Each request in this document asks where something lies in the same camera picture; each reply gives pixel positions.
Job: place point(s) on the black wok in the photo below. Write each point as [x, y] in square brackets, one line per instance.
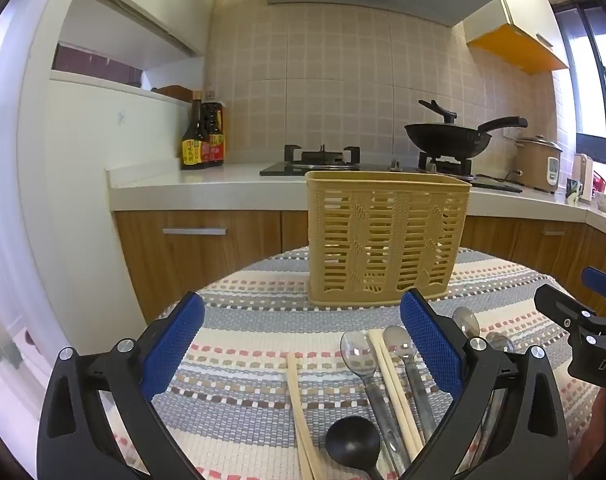
[448, 140]

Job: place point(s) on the large metal spoon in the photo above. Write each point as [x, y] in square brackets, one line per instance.
[358, 355]

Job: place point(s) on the dark patterned mug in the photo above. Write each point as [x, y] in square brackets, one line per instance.
[574, 191]

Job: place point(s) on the brown wooden box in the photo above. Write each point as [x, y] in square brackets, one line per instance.
[175, 92]

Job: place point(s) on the red container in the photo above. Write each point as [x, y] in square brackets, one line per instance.
[599, 182]

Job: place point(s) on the white kitchen countertop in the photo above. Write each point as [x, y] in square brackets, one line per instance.
[208, 180]

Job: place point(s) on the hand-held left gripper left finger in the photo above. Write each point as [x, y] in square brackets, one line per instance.
[173, 347]

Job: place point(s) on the wooden base cabinet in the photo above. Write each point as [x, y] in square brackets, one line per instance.
[193, 270]

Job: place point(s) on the black plastic ladle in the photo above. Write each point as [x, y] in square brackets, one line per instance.
[353, 442]

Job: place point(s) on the black cooking spatula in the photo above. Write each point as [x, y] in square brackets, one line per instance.
[440, 110]

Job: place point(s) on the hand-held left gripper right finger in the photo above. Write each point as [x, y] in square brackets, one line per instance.
[433, 347]

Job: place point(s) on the beige rice cooker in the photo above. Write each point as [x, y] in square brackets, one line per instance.
[533, 165]

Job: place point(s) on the tall dark sauce bottle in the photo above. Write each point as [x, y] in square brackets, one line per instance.
[195, 150]

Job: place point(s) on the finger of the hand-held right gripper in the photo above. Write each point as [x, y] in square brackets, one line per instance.
[603, 285]
[560, 305]

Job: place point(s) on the striped woven table mat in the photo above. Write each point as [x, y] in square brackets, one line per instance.
[263, 320]

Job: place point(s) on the wide dark sauce bottle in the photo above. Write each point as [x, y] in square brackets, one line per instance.
[215, 135]

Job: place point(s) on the black gas cooktop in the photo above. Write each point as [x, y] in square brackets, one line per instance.
[278, 169]

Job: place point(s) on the white kettle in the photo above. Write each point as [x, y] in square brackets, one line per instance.
[583, 175]

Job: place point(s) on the yellow wall cabinet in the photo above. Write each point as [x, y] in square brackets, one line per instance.
[513, 45]

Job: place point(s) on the dark framed window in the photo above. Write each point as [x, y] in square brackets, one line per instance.
[590, 85]

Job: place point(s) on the beige plastic utensil basket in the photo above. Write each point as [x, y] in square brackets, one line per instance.
[383, 182]

